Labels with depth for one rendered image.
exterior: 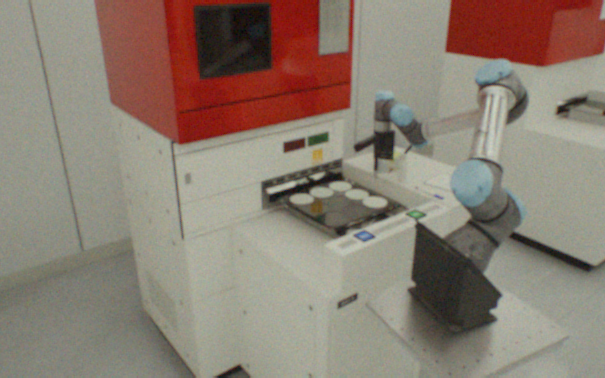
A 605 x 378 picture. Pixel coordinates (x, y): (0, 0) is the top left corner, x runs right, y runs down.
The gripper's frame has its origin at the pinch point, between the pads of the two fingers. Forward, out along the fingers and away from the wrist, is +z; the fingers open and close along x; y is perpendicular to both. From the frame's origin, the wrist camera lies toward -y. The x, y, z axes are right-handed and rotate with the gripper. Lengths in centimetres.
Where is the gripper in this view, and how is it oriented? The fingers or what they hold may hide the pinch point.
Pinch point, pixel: (374, 175)
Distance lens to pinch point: 211.0
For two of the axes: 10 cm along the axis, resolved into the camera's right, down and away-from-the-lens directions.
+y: 9.9, 0.5, -1.2
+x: 1.3, -4.1, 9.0
